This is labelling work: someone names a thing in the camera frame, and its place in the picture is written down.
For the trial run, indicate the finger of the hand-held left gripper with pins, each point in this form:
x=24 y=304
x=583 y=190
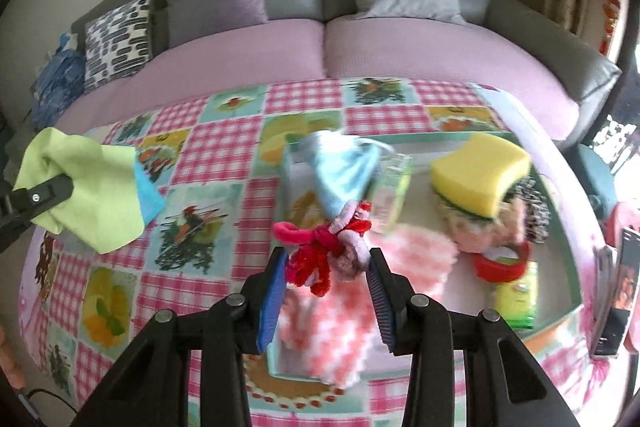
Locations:
x=42 y=194

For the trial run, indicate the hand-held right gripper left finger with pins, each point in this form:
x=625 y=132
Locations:
x=270 y=312

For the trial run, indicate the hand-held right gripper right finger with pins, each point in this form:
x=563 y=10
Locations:
x=382 y=302

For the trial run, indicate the green cloth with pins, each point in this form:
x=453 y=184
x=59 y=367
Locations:
x=95 y=187

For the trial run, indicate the red pink pipe cleaner bundle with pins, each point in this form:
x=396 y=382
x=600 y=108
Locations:
x=310 y=267

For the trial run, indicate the pink white zigzag cloth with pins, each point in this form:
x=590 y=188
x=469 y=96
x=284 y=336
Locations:
x=325 y=337

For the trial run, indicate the green rimmed tray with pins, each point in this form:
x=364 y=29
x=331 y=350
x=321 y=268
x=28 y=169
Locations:
x=465 y=302

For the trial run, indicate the pale green tissue packet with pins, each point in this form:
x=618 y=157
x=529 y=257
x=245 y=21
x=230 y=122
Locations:
x=395 y=192

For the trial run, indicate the pink floral scrunchie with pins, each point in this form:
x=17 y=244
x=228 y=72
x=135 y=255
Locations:
x=470 y=227

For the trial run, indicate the red tape roll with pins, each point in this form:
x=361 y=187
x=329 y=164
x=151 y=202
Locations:
x=500 y=274

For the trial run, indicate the bright green tissue packet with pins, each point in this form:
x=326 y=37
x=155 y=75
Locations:
x=517 y=302

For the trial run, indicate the blue face mask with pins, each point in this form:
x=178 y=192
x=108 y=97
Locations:
x=340 y=172

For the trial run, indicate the yellow sponge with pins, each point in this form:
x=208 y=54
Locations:
x=480 y=177

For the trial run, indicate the black white spotted scrunchie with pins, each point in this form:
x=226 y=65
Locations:
x=535 y=217

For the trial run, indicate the blue clothes pile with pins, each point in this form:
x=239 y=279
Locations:
x=57 y=77

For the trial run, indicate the pink checked printed tablecloth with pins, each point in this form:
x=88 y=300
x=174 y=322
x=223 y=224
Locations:
x=210 y=147

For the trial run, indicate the black white patterned pillow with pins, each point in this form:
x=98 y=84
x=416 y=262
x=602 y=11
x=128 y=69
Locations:
x=117 y=37

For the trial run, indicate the pink sofa seat cushion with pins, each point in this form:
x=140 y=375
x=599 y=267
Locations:
x=225 y=57
x=425 y=52

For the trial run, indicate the dark magazine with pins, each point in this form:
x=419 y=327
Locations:
x=625 y=287

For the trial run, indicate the teal stool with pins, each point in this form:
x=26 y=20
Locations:
x=597 y=182

